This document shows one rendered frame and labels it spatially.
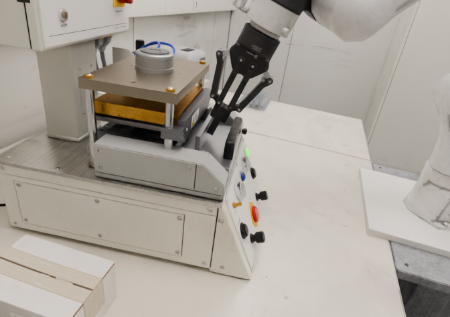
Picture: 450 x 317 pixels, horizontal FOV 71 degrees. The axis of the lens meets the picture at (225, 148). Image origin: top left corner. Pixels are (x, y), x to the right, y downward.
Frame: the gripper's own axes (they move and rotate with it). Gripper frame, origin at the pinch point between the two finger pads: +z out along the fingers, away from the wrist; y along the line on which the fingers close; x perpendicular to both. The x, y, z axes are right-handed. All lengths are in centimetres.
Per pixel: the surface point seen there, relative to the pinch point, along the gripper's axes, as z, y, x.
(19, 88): 34, -61, 25
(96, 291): 22.1, -4.2, -32.2
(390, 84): -11, 105, 191
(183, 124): -0.6, -5.0, -11.4
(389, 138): 24, 131, 189
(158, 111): 0.1, -10.4, -10.0
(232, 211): 10.2, 11.1, -13.4
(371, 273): 12.3, 46.8, -7.4
